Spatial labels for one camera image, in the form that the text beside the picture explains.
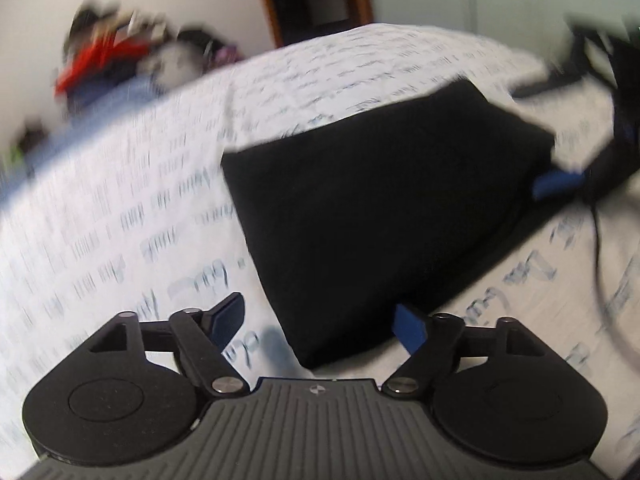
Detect black cable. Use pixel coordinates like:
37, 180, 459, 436
589, 197, 640, 361

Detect grey cloth bag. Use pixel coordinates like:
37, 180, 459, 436
139, 42, 212, 92

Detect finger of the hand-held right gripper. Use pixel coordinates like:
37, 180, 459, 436
511, 62, 587, 100
531, 135, 640, 203

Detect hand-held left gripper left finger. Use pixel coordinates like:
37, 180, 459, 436
75, 292, 247, 398

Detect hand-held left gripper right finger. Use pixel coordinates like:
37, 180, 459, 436
381, 304, 548, 401

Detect white printed bedspread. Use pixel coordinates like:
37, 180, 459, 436
0, 22, 640, 480

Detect black bag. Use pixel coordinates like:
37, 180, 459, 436
176, 24, 222, 53

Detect red knit sweater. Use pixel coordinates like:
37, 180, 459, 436
54, 40, 152, 95

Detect black pants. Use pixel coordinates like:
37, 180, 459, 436
221, 79, 557, 370

